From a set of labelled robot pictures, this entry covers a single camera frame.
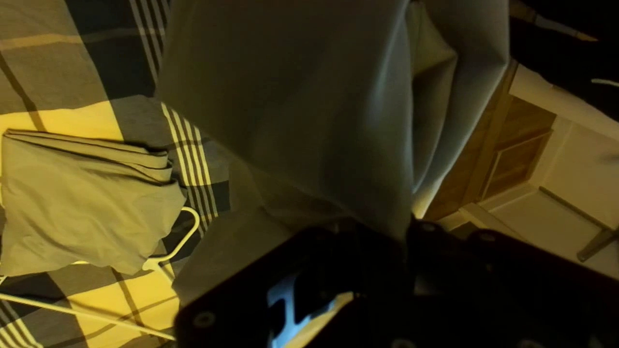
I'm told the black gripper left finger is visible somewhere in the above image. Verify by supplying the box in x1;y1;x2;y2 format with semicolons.
172;225;415;348

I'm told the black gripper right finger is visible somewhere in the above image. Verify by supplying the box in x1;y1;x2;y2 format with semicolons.
408;219;619;348

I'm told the light grey cloth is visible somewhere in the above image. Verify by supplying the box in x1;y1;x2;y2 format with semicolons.
156;0;512;242

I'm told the plaid duvet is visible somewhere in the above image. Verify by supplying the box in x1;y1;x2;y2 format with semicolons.
0;0;236;348

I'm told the striped cloth with cord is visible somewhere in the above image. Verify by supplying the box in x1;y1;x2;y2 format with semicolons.
0;128;189;281

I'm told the white wire hanger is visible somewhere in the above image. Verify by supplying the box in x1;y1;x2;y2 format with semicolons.
0;205;203;344

